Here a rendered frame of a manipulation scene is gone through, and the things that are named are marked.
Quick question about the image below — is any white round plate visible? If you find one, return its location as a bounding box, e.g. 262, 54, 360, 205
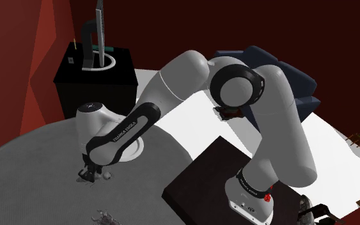
117, 137, 145, 162

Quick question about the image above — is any dark blue armchair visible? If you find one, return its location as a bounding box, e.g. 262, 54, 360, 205
214, 45, 322, 132

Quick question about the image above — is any small brown green object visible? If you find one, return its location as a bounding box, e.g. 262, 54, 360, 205
213, 105, 245, 121

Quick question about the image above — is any dark maroon robot stand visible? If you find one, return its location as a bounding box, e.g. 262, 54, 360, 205
162, 135, 306, 225

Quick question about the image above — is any dark reddish ragged object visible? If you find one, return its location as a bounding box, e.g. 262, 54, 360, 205
92, 209, 123, 225

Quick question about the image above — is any black cabinet with monitor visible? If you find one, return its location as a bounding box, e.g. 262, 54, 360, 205
52, 0, 139, 120

